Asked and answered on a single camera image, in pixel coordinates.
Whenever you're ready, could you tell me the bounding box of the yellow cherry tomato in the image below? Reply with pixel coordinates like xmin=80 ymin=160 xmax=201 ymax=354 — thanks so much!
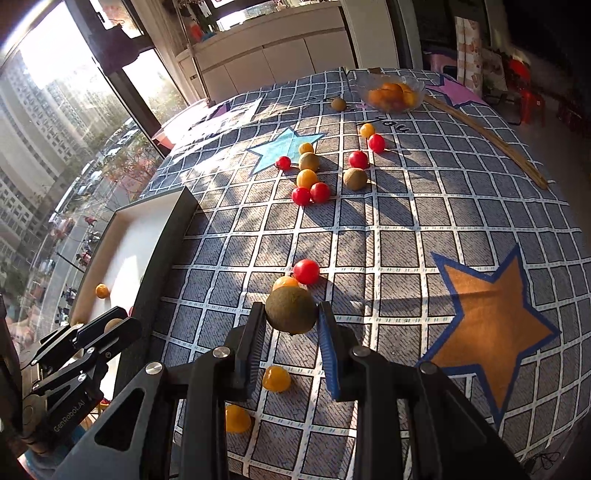
xmin=262 ymin=365 xmax=291 ymax=393
xmin=298 ymin=142 xmax=315 ymax=155
xmin=359 ymin=123 xmax=375 ymax=139
xmin=225 ymin=404 xmax=252 ymax=434

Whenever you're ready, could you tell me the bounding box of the brown longan fruit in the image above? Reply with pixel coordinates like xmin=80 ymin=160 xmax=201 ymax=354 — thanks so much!
xmin=104 ymin=318 xmax=123 ymax=333
xmin=264 ymin=286 xmax=318 ymax=335
xmin=342 ymin=167 xmax=368 ymax=191
xmin=331 ymin=97 xmax=346 ymax=112
xmin=298 ymin=152 xmax=320 ymax=172

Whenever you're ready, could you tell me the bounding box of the red cherry tomato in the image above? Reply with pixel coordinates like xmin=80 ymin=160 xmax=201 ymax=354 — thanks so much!
xmin=293 ymin=259 xmax=320 ymax=285
xmin=274 ymin=156 xmax=291 ymax=171
xmin=367 ymin=133 xmax=386 ymax=154
xmin=348 ymin=150 xmax=369 ymax=170
xmin=290 ymin=187 xmax=311 ymax=207
xmin=310 ymin=182 xmax=332 ymax=204

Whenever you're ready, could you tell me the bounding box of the white cabinet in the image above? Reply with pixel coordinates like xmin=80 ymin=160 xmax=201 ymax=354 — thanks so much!
xmin=176 ymin=1 xmax=356 ymax=102

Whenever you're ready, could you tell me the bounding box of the pink plastic basin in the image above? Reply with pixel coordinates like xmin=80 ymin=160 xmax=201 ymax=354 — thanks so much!
xmin=151 ymin=125 xmax=175 ymax=150

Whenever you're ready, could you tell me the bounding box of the red plastic stool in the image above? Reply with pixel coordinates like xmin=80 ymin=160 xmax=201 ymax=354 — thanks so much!
xmin=507 ymin=58 xmax=546 ymax=126

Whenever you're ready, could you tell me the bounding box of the orange cherry tomato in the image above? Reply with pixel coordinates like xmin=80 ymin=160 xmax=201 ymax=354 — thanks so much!
xmin=273 ymin=276 xmax=300 ymax=291
xmin=297 ymin=169 xmax=318 ymax=189

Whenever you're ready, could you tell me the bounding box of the white tray black rim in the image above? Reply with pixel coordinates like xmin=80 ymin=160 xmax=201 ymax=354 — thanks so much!
xmin=70 ymin=187 xmax=198 ymax=400

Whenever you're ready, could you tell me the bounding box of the grid patterned tablecloth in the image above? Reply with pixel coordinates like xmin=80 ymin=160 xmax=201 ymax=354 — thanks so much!
xmin=145 ymin=70 xmax=590 ymax=478

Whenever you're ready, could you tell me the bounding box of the clear glass fruit bowl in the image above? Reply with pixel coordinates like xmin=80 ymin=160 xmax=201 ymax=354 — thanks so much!
xmin=356 ymin=71 xmax=426 ymax=114

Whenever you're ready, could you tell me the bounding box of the long wooden stick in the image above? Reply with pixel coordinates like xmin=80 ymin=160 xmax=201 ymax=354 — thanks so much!
xmin=424 ymin=95 xmax=549 ymax=190

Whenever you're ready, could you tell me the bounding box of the dark orange tomato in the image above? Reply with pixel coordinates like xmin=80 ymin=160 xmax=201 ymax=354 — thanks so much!
xmin=95 ymin=284 xmax=110 ymax=299

